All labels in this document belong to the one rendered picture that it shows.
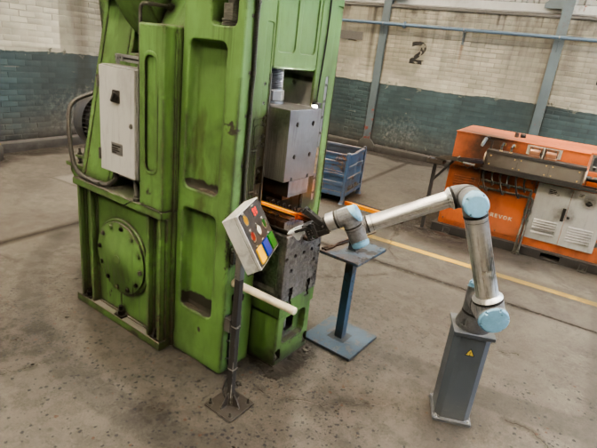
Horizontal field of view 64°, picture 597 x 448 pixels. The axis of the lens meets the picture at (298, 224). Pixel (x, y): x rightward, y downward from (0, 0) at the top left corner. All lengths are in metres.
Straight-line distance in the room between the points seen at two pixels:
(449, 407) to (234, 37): 2.33
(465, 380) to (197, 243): 1.74
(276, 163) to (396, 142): 8.00
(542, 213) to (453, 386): 3.42
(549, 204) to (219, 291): 4.17
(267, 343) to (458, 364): 1.16
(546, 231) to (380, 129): 5.48
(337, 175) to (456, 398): 4.15
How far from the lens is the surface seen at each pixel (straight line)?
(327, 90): 3.14
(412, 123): 10.44
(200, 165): 2.81
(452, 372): 2.93
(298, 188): 2.82
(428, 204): 2.47
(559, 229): 6.07
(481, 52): 10.12
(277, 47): 2.68
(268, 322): 3.08
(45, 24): 8.62
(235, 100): 2.50
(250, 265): 2.23
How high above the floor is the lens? 1.93
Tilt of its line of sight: 20 degrees down
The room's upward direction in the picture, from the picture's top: 7 degrees clockwise
